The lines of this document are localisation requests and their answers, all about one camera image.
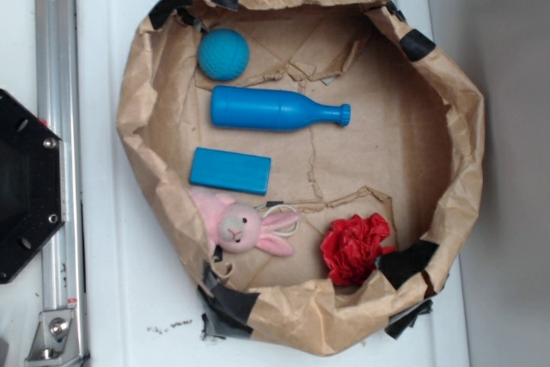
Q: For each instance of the aluminium extrusion rail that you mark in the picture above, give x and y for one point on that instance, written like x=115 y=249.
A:
x=63 y=269

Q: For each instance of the blue ball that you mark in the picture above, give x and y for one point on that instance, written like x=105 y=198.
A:
x=223 y=55

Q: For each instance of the metal corner bracket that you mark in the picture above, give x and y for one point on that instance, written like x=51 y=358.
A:
x=56 y=341

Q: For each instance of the red crumpled paper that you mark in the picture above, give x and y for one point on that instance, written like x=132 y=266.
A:
x=351 y=246

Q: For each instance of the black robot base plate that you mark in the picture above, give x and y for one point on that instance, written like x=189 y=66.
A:
x=31 y=188

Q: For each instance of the blue rectangular block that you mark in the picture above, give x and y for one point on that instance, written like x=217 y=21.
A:
x=230 y=171

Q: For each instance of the blue plastic bottle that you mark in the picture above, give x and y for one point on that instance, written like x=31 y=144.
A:
x=271 y=110

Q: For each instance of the brown paper bag enclosure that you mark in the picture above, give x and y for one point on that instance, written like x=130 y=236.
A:
x=412 y=153

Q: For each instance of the pink plush bunny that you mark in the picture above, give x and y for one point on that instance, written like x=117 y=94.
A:
x=238 y=228

